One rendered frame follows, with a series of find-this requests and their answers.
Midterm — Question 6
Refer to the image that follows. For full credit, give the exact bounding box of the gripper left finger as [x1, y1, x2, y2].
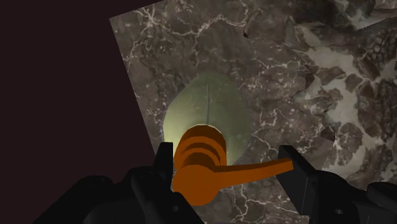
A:
[32, 141, 204, 224]

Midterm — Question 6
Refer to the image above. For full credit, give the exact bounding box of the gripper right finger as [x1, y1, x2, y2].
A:
[275, 144, 397, 224]

